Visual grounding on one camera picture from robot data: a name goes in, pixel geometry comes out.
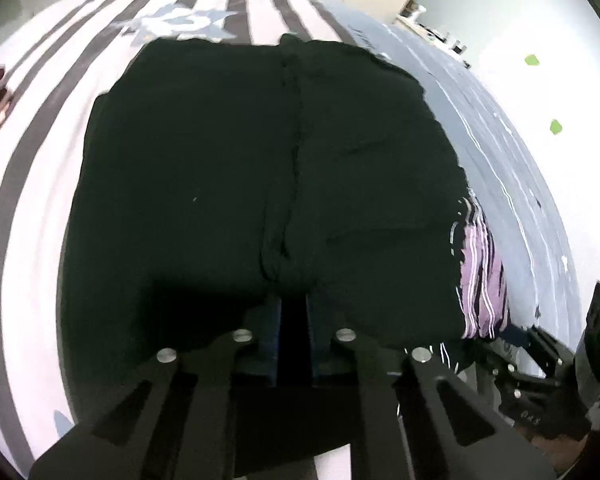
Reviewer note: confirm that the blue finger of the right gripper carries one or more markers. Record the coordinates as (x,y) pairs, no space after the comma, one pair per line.
(548,353)
(492,356)

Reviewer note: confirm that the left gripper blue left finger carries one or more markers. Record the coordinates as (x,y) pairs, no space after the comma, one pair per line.
(208,414)

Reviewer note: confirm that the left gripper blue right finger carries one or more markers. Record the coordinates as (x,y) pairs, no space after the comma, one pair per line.
(387,406)

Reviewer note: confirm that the black t-shirt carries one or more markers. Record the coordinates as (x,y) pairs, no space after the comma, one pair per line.
(291,190)

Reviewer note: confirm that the person's right hand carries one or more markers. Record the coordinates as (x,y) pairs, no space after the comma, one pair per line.
(562,452)

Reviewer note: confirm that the white headboard with apple stickers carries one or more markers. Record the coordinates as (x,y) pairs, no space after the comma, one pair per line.
(540,59)

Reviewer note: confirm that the white nightstand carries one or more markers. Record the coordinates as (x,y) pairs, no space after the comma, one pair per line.
(409,18)

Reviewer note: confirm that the striped bed sheet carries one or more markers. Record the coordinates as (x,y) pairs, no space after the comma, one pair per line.
(57,65)

